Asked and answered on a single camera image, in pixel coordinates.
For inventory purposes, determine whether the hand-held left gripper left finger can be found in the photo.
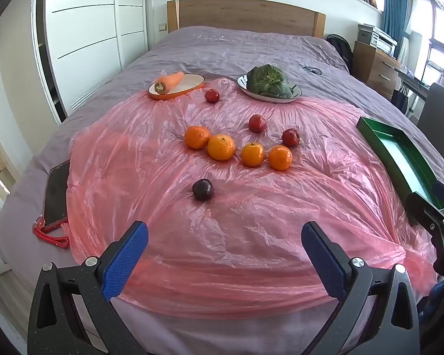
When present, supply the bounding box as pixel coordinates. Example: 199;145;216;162
27;221;150;355

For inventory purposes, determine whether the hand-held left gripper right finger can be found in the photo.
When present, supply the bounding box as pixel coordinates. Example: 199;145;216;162
301;221;421;355

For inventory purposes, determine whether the green rectangular tray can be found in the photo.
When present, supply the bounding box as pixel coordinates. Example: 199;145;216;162
356;116;444;211

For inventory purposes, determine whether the orange mandarin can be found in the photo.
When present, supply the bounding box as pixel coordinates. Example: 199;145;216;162
207;134;236;162
184;126;211;150
241;142;266;168
268;146;293;171

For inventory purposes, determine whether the grey office chair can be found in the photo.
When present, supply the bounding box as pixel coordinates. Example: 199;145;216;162
416;82;444;163

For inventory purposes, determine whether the pink plastic sheet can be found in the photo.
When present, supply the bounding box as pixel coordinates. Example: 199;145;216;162
61;77;439;320

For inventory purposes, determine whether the black smartphone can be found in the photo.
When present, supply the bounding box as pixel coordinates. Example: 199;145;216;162
42;160;72;232

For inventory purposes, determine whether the dark purple plum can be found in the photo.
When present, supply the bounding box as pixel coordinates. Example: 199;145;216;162
192;178;214;202

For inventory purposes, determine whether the grey desk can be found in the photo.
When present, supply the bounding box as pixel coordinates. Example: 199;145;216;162
394;64;432;100

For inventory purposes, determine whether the wooden dresser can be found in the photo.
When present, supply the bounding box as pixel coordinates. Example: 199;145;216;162
353;41;404;100

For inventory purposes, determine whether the white oval plate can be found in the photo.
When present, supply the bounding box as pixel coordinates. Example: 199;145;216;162
237;75;303;103

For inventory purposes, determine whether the white printer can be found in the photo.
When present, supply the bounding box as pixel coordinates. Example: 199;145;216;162
357;24;396;56

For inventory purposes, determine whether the black backpack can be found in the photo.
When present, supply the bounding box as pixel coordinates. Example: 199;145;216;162
326;34;354;71

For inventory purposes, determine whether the carrot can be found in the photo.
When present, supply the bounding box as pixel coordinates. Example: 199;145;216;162
154;71;185;95

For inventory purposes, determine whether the orange oval dish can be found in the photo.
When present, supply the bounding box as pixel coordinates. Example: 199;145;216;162
148;74;205;100

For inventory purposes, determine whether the green bok choy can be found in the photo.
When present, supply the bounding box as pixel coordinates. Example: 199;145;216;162
246;64;295;100

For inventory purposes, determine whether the blue curtain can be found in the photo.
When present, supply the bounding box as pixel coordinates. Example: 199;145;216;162
383;0;413;58

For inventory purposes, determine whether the white wardrobe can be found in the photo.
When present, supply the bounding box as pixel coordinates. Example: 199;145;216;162
33;0;149;122

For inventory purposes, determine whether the wooden headboard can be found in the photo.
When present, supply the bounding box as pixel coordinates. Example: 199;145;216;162
166;0;326;39

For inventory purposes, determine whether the red lanyard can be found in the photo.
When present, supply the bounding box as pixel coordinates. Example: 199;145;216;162
33;216;71;249

